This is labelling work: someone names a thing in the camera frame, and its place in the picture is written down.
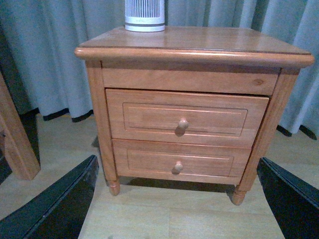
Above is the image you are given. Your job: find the white cylindrical air purifier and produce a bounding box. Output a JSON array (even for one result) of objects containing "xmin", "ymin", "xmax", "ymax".
[{"xmin": 125, "ymin": 0, "xmax": 165, "ymax": 32}]

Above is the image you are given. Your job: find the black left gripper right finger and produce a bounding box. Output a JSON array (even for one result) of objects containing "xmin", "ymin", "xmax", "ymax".
[{"xmin": 257, "ymin": 157, "xmax": 319, "ymax": 239}]

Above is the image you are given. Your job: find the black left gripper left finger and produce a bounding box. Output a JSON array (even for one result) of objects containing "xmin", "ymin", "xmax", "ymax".
[{"xmin": 0, "ymin": 155, "xmax": 99, "ymax": 239}]

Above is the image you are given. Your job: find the wooden bed frame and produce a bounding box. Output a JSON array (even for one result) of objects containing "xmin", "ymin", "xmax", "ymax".
[{"xmin": 0, "ymin": 76, "xmax": 40, "ymax": 180}]

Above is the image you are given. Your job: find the wooden nightstand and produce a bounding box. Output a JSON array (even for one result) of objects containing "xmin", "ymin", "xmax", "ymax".
[{"xmin": 75, "ymin": 26, "xmax": 315, "ymax": 205}]

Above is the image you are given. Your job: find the wooden drawer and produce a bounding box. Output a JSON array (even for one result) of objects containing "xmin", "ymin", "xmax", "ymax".
[
  {"xmin": 106, "ymin": 89, "xmax": 269, "ymax": 148},
  {"xmin": 113, "ymin": 139, "xmax": 251, "ymax": 185}
]

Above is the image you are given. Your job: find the grey curtain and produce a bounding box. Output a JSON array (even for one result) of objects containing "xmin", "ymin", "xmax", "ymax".
[{"xmin": 0, "ymin": 0, "xmax": 319, "ymax": 136}]

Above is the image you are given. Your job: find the drawer round knob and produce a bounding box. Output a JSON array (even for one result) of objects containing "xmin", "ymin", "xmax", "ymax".
[
  {"xmin": 178, "ymin": 118, "xmax": 189, "ymax": 129},
  {"xmin": 173, "ymin": 161, "xmax": 183, "ymax": 173}
]

